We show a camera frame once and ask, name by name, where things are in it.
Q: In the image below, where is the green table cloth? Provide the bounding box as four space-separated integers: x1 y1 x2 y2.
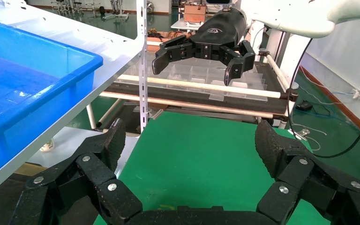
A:
93 111 360 225

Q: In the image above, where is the white floor cable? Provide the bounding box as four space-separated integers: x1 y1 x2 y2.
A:
292 122 328 153

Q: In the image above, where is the short cream rack pipe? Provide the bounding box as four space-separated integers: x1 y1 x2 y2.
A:
265 52 293 90

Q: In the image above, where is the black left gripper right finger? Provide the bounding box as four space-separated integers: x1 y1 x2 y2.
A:
254 120 360 225

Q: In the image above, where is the white rack leg pipe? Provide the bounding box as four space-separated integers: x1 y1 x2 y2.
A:
86 104 98 130

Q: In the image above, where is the blue plastic tray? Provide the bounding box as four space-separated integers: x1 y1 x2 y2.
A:
0 16 104 184

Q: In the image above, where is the background cardboard box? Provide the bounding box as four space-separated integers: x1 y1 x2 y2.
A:
183 3 207 24

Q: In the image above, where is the cream rack leg pipe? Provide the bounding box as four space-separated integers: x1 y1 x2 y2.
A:
96 97 123 128

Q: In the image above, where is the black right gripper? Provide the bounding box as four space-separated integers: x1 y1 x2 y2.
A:
151 7 257 87

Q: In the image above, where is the silver binder clip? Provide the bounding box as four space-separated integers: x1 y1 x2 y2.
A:
147 108 165 121
288 128 311 141

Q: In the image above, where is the white perforated shelf post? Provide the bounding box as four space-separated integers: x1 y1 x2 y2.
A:
135 0 149 134

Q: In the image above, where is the clear plastic organizer box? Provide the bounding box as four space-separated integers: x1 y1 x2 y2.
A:
118 57 269 102

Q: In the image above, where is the white metal shelf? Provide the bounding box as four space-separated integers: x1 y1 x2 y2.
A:
0 0 145 201

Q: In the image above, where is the black power adapter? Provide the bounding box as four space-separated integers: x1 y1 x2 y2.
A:
295 101 314 112

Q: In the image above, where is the long cream rack pipe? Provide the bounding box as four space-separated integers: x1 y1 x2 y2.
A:
118 74 283 99
100 90 275 120

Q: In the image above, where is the black rack mat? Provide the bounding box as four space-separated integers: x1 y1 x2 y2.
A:
105 60 289 116

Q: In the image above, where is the white robot torso column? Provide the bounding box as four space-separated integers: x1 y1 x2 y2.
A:
251 22 311 94

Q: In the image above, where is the black right camera cable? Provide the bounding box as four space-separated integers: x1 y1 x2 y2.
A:
287 38 360 159

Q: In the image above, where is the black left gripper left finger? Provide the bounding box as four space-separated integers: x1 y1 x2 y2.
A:
9 118 143 225

